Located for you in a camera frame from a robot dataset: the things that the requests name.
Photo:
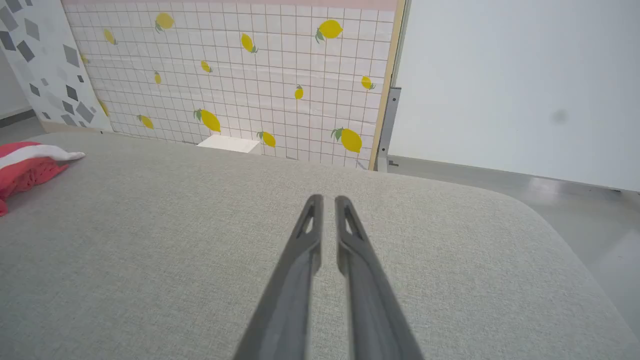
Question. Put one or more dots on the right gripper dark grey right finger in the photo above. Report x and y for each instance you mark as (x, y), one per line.
(372, 310)

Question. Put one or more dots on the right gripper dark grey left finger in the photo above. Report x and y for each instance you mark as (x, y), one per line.
(287, 300)

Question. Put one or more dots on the red shorts with white trim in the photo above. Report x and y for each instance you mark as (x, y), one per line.
(25, 167)

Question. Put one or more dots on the light grey fabric sofa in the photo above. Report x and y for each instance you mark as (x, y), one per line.
(150, 250)

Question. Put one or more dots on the small white flat block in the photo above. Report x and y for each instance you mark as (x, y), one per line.
(229, 143)

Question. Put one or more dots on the lemon print tiled backdrop panel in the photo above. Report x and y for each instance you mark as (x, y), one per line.
(250, 85)

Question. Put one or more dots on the plain white partition panel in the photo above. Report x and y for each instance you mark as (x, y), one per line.
(500, 75)

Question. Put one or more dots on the white grey terrazzo pattern panel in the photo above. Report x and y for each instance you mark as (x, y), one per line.
(45, 65)

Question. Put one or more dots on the grey metal panel bracket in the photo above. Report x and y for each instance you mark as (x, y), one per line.
(389, 125)

